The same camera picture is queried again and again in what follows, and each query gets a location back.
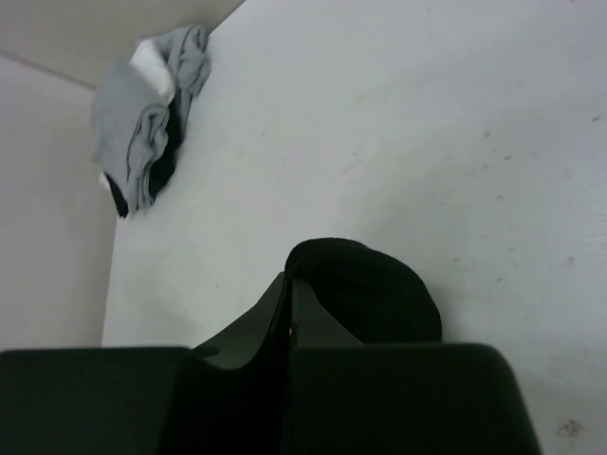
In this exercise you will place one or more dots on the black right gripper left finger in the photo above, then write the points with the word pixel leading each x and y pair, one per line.
pixel 221 396

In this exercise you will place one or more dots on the grey folded tank top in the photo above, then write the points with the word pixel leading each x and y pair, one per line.
pixel 184 51

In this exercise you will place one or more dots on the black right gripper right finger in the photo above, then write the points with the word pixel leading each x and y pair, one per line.
pixel 430 398

